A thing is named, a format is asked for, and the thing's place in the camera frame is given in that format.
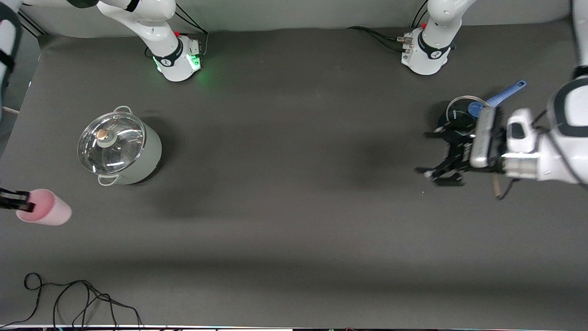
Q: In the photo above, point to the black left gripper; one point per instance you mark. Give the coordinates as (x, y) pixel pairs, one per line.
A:
(460, 156)

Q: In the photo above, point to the pink plastic cup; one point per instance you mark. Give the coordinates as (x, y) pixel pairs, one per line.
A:
(50, 211)

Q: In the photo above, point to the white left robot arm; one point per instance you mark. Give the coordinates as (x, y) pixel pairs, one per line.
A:
(432, 55)

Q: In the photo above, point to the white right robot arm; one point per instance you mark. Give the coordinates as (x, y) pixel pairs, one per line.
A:
(174, 59)

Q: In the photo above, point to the glass lid with blue knob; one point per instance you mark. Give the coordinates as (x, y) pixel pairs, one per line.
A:
(461, 115)

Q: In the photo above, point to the dark blue saucepan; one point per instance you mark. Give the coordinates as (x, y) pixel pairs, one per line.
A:
(505, 94)

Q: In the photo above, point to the grey-green cooking pot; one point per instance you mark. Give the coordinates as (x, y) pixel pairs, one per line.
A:
(147, 156)

